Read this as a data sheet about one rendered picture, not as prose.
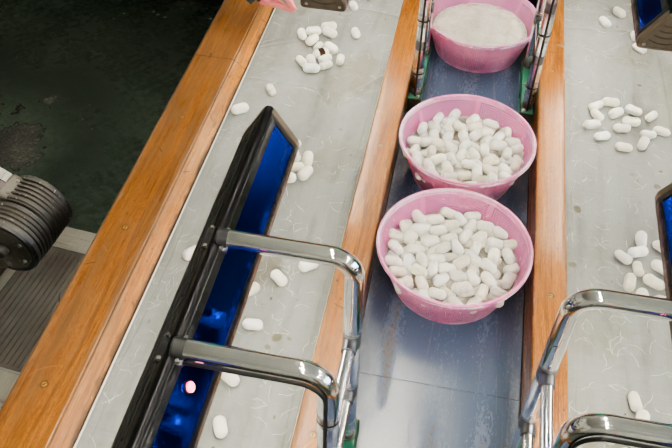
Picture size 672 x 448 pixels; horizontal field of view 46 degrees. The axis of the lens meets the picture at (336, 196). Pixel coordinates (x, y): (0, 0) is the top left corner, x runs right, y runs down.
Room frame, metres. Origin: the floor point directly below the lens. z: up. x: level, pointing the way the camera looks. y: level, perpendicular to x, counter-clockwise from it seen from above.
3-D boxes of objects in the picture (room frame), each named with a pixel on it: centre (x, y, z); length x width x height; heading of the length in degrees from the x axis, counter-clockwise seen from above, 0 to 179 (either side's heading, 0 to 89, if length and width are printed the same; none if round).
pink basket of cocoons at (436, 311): (0.89, -0.20, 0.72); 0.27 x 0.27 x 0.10
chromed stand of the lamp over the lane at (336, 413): (0.50, 0.07, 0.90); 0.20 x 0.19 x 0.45; 170
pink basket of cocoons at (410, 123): (1.16, -0.25, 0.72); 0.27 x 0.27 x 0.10
